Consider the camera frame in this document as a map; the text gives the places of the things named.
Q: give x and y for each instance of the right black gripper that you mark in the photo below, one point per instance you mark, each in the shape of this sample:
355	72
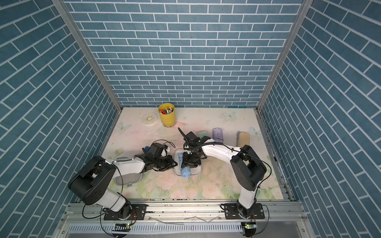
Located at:
186	162

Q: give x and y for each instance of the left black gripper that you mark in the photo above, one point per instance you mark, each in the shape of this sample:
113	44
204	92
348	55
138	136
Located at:
170	160

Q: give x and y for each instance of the white sleeve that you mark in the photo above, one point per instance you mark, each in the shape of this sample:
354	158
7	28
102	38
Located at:
194	171

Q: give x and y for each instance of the grey sleeve back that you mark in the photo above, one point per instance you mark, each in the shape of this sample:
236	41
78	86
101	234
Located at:
201	134

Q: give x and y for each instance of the white sleeve case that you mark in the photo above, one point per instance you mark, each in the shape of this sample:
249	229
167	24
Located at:
243	138

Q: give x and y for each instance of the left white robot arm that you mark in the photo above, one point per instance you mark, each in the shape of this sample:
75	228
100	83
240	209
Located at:
91	183

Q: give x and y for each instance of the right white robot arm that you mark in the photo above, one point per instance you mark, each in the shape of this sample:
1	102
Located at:
248	168

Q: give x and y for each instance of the clear tape roll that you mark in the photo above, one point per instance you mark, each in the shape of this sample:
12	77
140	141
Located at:
149	119

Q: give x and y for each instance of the yellow pen cup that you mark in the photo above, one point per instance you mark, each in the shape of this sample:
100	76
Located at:
167	114

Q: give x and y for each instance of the aluminium front rail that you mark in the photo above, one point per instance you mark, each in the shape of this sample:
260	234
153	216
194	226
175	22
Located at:
181	211

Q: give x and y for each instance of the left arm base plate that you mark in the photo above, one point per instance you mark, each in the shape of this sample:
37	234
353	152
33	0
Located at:
128	212

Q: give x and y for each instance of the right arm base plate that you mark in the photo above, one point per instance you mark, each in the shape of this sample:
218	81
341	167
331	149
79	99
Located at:
234	211

